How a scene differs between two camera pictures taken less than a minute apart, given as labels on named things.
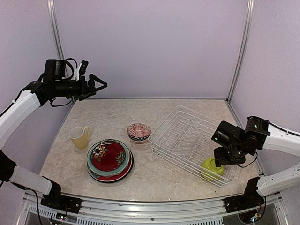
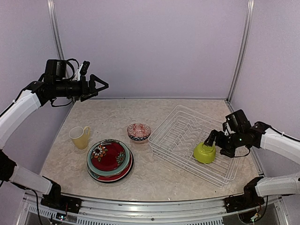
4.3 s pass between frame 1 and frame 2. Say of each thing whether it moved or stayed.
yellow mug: stayed
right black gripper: moved
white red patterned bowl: stayed
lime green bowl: moved
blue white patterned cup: stayed
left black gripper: stayed
